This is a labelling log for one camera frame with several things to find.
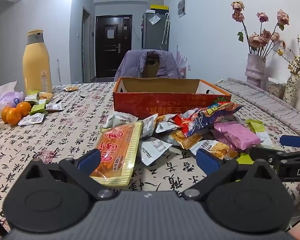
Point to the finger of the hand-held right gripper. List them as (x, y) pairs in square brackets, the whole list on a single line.
[(262, 155), (292, 141)]

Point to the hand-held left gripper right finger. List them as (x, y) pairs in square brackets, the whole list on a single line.
[(207, 160)]

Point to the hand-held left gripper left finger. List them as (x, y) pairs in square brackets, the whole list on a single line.
[(90, 158)]

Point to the lime green snack packet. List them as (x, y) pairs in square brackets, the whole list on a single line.
[(244, 158)]

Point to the green white snack packet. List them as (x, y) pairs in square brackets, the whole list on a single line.
[(260, 131)]

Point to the orange long snack packet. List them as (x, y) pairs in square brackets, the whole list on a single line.
[(115, 150)]

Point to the pink snack packet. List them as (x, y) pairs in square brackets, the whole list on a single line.
[(236, 136)]

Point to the blue red noodle snack bag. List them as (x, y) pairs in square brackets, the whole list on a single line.
[(205, 120)]

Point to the red snack packet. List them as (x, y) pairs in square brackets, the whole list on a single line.
[(178, 120)]

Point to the red cardboard box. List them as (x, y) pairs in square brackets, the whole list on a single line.
[(165, 102)]

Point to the quilted grey blanket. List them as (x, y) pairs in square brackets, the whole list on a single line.
[(270, 105)]

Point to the white floral vase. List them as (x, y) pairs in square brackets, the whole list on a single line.
[(291, 90)]

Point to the clear plastic container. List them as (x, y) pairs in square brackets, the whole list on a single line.
[(276, 88)]

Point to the small silver snack packet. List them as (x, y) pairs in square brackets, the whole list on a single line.
[(54, 107)]

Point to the small white snack packet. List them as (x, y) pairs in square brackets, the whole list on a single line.
[(31, 119)]

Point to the small orange snack packet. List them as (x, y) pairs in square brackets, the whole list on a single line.
[(71, 88)]

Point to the small green snack packet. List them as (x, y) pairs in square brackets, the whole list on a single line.
[(32, 97), (38, 107)]

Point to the small gold snack packet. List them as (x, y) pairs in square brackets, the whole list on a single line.
[(46, 95)]

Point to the pink vase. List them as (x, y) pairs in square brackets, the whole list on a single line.
[(255, 70)]

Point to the orange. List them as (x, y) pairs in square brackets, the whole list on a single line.
[(13, 116), (3, 113), (23, 108)]

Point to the tissue pack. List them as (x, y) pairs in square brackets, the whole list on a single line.
[(7, 100)]

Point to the purple jacket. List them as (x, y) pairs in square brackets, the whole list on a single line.
[(130, 65)]

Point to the yellow bottle with grey cap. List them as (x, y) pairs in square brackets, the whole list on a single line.
[(36, 65)]

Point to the wooden chair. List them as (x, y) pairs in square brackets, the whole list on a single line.
[(150, 67)]

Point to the dried pink roses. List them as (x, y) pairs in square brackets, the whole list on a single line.
[(262, 36)]

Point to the dark brown door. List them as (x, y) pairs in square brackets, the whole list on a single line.
[(112, 50)]

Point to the grey side door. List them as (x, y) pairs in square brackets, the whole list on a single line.
[(86, 45)]

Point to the grey refrigerator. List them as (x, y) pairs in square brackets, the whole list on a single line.
[(152, 37)]

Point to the folded umbrella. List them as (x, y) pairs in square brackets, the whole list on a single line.
[(166, 27)]

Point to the clear plastic bag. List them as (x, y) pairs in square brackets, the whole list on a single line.
[(155, 19)]

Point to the yellow box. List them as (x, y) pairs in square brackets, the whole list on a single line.
[(160, 7)]

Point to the wall poster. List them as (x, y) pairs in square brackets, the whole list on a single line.
[(182, 7)]

